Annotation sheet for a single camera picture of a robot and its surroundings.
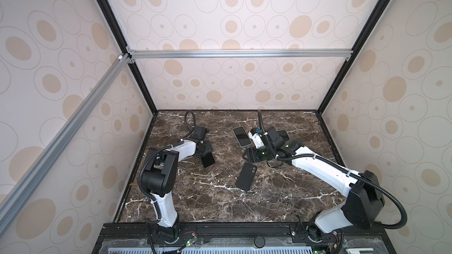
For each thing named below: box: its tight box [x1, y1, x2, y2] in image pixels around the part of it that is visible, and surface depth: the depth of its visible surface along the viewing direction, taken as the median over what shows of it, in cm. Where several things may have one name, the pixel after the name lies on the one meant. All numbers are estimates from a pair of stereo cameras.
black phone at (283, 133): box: [276, 129, 291, 143], surface depth 109 cm
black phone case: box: [235, 162, 258, 192], surface depth 92 cm
